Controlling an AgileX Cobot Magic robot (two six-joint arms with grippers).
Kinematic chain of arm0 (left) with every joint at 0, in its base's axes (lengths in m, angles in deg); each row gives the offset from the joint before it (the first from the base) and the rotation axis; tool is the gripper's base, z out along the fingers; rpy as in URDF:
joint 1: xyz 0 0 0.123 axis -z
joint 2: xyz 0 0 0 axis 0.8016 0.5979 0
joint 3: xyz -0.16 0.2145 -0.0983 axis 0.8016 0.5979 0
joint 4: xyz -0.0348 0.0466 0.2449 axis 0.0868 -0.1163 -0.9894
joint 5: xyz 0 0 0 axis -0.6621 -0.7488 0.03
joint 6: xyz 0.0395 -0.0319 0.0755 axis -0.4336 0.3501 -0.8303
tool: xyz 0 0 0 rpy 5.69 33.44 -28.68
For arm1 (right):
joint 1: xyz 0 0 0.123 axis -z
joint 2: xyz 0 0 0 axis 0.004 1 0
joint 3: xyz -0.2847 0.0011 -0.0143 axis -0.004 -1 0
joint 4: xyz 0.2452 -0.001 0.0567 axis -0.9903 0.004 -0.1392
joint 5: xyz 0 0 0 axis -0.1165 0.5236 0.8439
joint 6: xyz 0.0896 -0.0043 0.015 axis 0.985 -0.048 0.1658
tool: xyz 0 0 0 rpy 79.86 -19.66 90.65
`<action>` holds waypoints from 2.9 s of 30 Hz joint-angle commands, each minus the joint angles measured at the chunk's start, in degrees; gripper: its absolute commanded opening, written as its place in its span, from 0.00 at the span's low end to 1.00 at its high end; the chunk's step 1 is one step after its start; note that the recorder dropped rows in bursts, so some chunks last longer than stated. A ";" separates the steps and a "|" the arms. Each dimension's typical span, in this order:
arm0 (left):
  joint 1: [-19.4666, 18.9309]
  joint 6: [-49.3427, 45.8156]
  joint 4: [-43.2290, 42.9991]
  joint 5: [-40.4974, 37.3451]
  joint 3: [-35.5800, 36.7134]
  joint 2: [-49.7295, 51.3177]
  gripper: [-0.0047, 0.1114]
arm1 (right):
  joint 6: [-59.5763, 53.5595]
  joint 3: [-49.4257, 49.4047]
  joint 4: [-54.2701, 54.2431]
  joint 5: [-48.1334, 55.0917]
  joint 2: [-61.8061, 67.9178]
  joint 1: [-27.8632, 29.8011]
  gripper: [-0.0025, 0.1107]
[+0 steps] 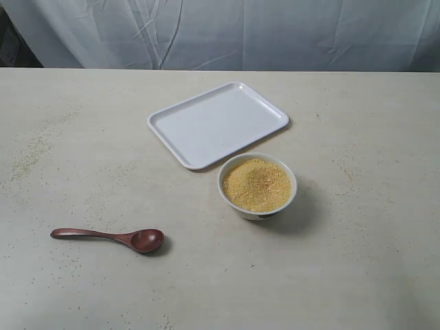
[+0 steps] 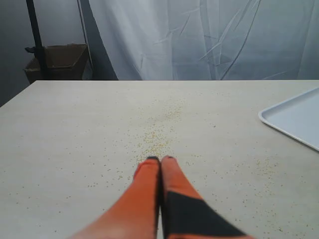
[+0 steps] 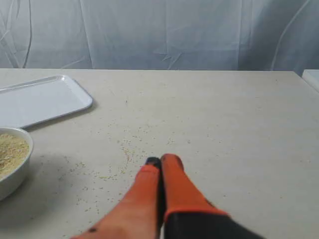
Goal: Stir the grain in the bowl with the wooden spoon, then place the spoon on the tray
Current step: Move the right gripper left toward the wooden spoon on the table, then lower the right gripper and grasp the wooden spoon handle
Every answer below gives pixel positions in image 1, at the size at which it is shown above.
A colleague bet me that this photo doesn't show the brown wooden spoon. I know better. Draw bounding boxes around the brown wooden spoon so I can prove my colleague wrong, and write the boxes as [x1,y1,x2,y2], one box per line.
[50,228,165,254]

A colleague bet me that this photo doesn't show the yellow millet grains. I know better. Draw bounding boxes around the yellow millet grains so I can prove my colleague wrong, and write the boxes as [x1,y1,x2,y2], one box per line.
[222,159,292,212]

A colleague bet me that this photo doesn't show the white rectangular plastic tray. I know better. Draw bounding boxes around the white rectangular plastic tray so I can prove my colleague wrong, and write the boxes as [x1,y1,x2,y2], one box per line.
[147,82,289,171]

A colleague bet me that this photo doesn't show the white ceramic bowl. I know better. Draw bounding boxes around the white ceramic bowl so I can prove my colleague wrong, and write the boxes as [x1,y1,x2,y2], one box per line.
[218,153,298,221]

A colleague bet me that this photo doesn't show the white backdrop curtain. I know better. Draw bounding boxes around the white backdrop curtain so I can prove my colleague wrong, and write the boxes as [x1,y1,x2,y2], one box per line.
[2,0,439,72]

